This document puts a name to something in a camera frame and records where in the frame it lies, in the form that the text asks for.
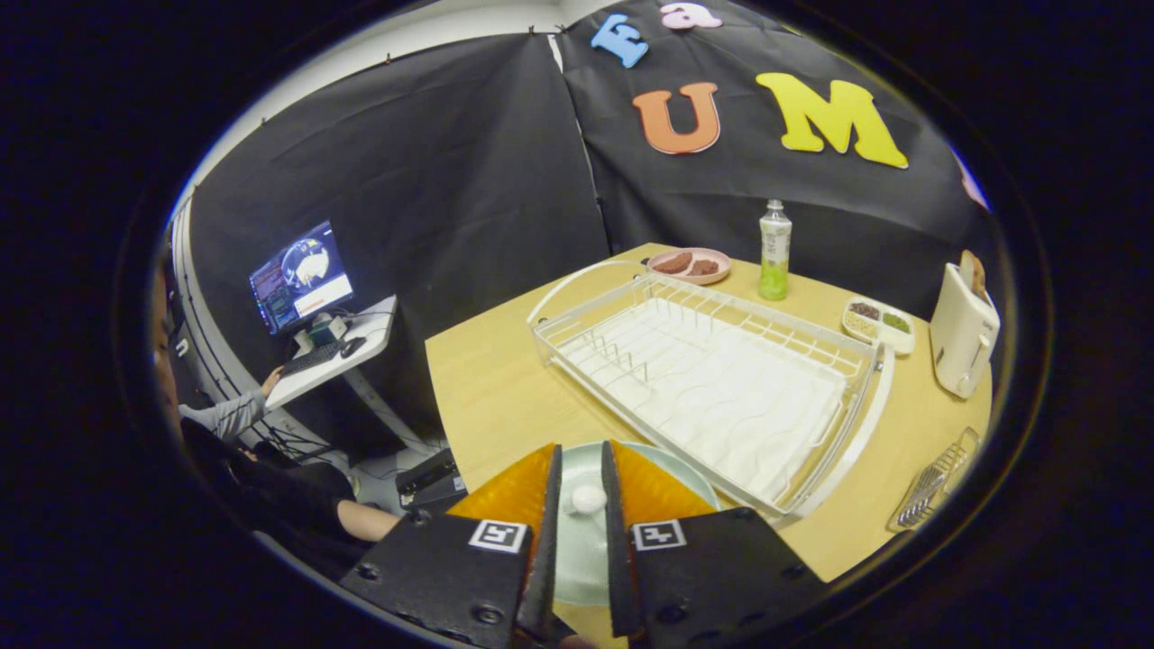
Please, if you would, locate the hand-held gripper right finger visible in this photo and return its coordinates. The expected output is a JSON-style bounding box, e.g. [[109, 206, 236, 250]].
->
[[601, 439, 826, 639]]

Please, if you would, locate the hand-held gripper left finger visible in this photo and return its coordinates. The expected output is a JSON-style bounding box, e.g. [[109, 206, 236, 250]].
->
[[341, 442, 564, 648]]

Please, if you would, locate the pale green plate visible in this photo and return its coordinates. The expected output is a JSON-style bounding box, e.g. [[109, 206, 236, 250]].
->
[[550, 440, 722, 609]]

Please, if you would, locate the white wire dish rack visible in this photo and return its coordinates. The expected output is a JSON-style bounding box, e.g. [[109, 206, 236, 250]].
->
[[527, 260, 896, 524]]

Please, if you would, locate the metal wire basket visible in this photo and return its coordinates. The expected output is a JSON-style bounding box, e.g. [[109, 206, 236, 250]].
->
[[885, 426, 981, 535]]

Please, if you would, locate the pink plate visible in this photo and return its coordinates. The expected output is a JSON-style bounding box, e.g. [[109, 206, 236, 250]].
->
[[646, 247, 732, 287]]

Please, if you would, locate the black box device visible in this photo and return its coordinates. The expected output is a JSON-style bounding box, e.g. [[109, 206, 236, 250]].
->
[[395, 448, 468, 510]]

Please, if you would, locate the white side desk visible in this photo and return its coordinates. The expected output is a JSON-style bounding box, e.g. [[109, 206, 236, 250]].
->
[[261, 295, 443, 456]]

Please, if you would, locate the black keyboard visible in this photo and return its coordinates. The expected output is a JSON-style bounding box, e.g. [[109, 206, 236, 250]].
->
[[279, 339, 348, 378]]

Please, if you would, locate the clear bottle with green liquid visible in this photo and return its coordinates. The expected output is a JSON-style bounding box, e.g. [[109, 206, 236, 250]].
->
[[758, 199, 793, 302]]

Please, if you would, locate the white divided grain tray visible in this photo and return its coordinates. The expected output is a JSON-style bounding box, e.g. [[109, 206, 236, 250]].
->
[[841, 296, 917, 356]]

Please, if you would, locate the computer monitor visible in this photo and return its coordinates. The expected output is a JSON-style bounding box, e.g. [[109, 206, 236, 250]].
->
[[248, 219, 356, 337]]

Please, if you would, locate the cream white toaster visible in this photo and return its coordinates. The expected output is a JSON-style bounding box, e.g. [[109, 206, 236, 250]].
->
[[929, 262, 1002, 400]]

